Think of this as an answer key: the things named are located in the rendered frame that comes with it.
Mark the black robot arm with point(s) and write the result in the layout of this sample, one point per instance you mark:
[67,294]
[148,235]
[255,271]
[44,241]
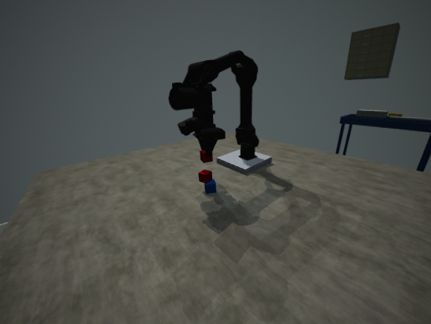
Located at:
[187,95]

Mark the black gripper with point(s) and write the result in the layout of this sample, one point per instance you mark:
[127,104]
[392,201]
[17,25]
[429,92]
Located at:
[209,135]

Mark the blue cube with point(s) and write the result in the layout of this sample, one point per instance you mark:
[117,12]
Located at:
[210,187]

